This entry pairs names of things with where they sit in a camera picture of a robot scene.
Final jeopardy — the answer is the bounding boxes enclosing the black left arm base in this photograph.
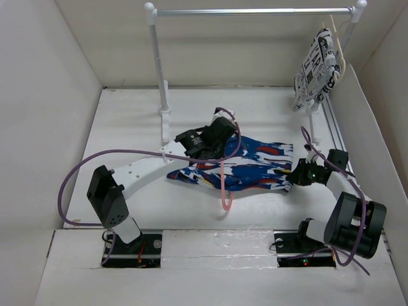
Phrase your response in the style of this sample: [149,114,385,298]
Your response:
[101,230,163,268]

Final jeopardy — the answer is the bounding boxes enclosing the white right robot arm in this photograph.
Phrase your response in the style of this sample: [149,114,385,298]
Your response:
[287,149,387,259]

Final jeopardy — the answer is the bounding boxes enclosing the white foam front board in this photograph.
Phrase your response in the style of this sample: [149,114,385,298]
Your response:
[161,229,277,270]

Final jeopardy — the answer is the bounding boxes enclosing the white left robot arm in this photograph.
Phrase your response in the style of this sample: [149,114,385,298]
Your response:
[87,117,238,253]

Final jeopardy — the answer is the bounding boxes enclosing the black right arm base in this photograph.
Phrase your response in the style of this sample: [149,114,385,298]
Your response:
[270,218,336,268]

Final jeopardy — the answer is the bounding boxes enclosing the blue white red patterned trousers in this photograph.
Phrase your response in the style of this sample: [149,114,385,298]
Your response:
[166,136,294,192]

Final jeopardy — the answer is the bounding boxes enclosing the black white printed garment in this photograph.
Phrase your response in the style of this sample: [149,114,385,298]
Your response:
[292,28,341,112]

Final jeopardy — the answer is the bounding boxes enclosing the cream plastic hanger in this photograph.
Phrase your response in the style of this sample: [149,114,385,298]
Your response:
[328,14,346,85]

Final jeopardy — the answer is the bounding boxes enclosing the pink plastic hanger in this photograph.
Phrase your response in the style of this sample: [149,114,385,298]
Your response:
[221,162,234,212]

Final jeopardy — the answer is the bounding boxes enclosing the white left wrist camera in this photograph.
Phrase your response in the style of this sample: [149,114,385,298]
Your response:
[211,108,236,129]

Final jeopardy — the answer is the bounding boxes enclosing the white metal clothes rack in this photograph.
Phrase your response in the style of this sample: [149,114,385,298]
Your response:
[144,1,367,144]

